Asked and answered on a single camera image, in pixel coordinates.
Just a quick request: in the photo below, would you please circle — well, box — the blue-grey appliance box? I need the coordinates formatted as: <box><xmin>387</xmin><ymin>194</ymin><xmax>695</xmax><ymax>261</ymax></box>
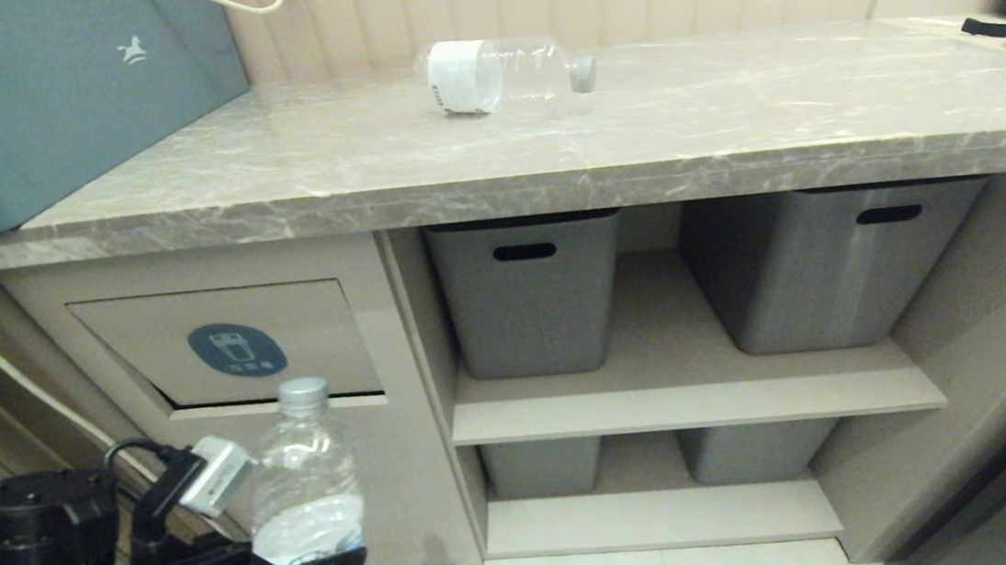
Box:
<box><xmin>0</xmin><ymin>0</ymin><xmax>265</xmax><ymax>238</ymax></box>

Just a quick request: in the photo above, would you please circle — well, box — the clear bottle with white label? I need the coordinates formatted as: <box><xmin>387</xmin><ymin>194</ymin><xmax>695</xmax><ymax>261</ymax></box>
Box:
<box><xmin>413</xmin><ymin>27</ymin><xmax>602</xmax><ymax>123</ymax></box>

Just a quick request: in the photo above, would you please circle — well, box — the large grey storage bin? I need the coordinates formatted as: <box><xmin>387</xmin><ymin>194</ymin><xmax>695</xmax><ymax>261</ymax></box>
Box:
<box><xmin>678</xmin><ymin>174</ymin><xmax>1002</xmax><ymax>365</ymax></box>

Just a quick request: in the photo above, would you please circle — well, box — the beige trash flap blue sticker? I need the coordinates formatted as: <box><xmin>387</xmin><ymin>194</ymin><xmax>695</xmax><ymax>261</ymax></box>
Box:
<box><xmin>67</xmin><ymin>275</ymin><xmax>385</xmax><ymax>422</ymax></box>

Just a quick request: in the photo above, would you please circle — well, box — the small grey storage bin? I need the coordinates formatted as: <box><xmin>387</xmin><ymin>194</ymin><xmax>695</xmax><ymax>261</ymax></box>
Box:
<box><xmin>480</xmin><ymin>435</ymin><xmax>607</xmax><ymax>504</ymax></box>
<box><xmin>676</xmin><ymin>416</ymin><xmax>843</xmax><ymax>492</ymax></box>

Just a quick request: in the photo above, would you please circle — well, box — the beige cabinet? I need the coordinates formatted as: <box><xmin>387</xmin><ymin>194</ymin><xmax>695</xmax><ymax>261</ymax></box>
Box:
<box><xmin>0</xmin><ymin>169</ymin><xmax>1006</xmax><ymax>565</ymax></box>

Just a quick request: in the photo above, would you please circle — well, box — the clear bottle with grey cap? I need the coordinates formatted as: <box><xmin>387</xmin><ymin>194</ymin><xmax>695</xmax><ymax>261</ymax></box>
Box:
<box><xmin>236</xmin><ymin>373</ymin><xmax>372</xmax><ymax>565</ymax></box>

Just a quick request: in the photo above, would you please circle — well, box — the grey storage bin with handle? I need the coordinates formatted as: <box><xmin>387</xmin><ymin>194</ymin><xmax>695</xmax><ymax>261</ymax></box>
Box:
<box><xmin>424</xmin><ymin>209</ymin><xmax>637</xmax><ymax>388</ymax></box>

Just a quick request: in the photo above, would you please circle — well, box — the black left camera cable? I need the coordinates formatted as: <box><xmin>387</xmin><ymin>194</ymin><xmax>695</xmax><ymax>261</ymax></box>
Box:
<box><xmin>101</xmin><ymin>434</ymin><xmax>185</xmax><ymax>474</ymax></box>

